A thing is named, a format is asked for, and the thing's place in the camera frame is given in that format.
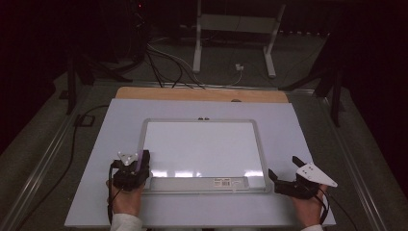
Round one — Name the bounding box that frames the white table sheet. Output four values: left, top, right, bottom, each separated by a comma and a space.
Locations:
64, 98, 337, 229

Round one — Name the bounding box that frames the black floor cable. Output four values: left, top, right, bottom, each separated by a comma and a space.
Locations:
13, 104, 111, 231

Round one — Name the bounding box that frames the person's right hand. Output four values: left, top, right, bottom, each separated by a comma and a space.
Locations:
290, 184, 329, 229

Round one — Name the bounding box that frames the person's left hand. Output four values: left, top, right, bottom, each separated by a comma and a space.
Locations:
105, 179, 145, 217

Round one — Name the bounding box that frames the white barcode label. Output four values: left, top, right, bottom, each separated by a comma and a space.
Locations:
214, 177, 232, 188

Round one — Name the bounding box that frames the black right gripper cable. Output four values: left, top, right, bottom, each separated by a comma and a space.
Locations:
316, 187, 360, 231

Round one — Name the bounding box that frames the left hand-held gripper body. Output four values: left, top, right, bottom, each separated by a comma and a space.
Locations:
110, 150, 152, 193

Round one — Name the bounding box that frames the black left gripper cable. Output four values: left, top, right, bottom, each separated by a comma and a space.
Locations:
107, 161, 123, 225

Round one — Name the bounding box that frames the metal floor rail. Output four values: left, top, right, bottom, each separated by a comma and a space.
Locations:
0, 84, 92, 231
316, 92, 391, 231

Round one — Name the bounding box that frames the white cable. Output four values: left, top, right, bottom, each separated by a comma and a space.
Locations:
147, 42, 243, 89

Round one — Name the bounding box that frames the black tripod stand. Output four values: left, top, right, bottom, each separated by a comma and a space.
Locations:
64, 44, 133, 116
278, 32, 346, 128

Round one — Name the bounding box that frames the grey framed whiteboard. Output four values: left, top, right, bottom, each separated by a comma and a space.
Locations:
138, 117, 272, 194

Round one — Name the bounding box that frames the black square floor box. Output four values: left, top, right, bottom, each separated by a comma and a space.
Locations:
74, 114, 96, 127

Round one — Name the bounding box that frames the white metal stand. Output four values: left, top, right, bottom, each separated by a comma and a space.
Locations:
191, 0, 287, 79

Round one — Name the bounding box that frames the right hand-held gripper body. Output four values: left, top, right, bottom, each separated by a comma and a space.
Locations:
273, 162, 339, 200

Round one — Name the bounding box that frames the black equipment rack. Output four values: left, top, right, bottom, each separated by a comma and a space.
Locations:
105, 0, 152, 64

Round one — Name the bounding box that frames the black cable bundle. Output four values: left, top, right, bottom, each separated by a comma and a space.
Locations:
144, 47, 207, 90

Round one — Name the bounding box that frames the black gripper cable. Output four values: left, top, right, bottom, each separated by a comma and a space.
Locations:
316, 187, 360, 231
107, 161, 123, 225

